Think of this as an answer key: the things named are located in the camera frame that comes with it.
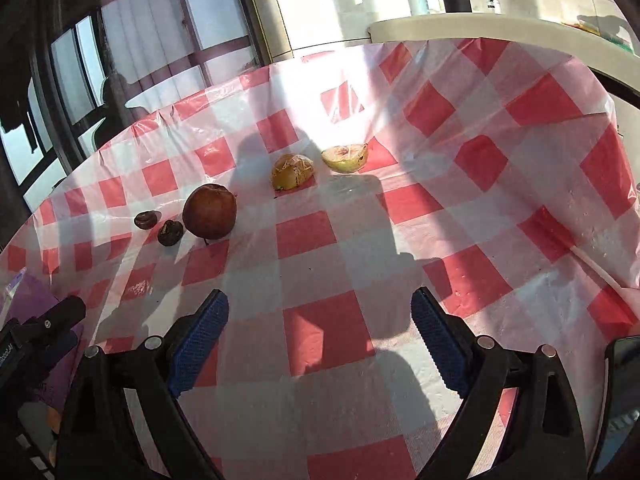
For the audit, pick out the cut pear half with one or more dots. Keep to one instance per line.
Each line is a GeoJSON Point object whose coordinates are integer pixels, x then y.
{"type": "Point", "coordinates": [345, 157]}

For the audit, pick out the yellow green object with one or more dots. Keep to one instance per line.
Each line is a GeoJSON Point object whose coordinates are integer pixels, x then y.
{"type": "Point", "coordinates": [607, 32]}

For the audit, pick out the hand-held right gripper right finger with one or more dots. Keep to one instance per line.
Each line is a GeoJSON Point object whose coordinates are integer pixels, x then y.
{"type": "Point", "coordinates": [440, 345]}

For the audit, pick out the red apple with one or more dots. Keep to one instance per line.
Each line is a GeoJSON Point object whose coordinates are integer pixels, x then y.
{"type": "Point", "coordinates": [209, 211]}

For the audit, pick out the dark dried date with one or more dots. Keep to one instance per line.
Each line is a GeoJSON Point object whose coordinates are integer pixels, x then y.
{"type": "Point", "coordinates": [169, 233]}
{"type": "Point", "coordinates": [146, 219]}

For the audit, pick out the white box with purple rim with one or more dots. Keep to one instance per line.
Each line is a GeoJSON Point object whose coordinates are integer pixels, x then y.
{"type": "Point", "coordinates": [30, 300]}

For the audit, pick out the dark window frame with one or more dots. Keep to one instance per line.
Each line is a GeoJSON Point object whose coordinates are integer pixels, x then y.
{"type": "Point", "coordinates": [55, 20]}

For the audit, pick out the red white checked tablecloth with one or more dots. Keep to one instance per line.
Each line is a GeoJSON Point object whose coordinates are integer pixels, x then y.
{"type": "Point", "coordinates": [310, 270]}

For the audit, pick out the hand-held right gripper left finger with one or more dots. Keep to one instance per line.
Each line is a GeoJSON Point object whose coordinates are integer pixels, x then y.
{"type": "Point", "coordinates": [200, 345]}

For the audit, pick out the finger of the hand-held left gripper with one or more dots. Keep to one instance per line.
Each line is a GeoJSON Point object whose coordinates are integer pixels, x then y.
{"type": "Point", "coordinates": [55, 320]}

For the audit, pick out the white round counter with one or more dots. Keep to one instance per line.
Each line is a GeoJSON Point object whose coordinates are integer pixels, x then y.
{"type": "Point", "coordinates": [500, 30]}

